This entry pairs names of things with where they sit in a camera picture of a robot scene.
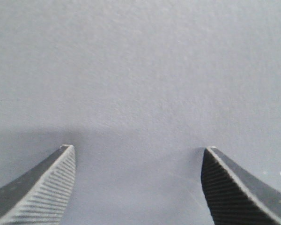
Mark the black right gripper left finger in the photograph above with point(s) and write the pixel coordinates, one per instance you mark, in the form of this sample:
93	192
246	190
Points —
41	195

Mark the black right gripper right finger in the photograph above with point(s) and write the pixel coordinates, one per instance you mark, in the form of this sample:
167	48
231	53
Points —
234	196

